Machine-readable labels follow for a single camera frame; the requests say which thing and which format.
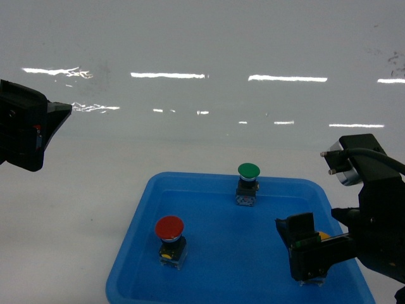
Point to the green mushroom push button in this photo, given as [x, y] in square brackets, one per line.
[248, 185]

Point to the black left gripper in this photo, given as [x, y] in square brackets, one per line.
[28, 123]

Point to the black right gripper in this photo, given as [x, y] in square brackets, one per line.
[376, 226]

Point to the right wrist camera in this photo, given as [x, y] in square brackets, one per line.
[351, 170]

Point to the red mushroom push button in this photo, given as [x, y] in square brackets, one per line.
[173, 250]

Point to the blue plastic tray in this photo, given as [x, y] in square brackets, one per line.
[234, 253]

